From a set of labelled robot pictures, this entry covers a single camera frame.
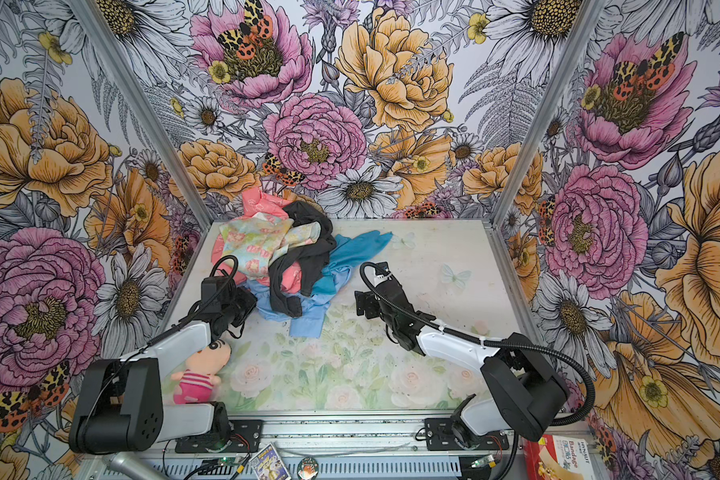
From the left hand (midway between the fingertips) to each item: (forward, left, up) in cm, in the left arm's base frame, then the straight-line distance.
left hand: (259, 303), depth 92 cm
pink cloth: (+38, +8, +6) cm, 40 cm away
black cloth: (+13, -15, +5) cm, 21 cm away
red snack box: (-40, -75, -1) cm, 85 cm away
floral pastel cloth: (+15, +3, +10) cm, 18 cm away
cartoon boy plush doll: (-21, +10, +1) cm, 24 cm away
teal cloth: (+22, -27, -3) cm, 35 cm away
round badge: (-40, -18, -5) cm, 45 cm away
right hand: (-2, -34, +5) cm, 34 cm away
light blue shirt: (+1, -16, -5) cm, 17 cm away
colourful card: (-40, -10, -3) cm, 41 cm away
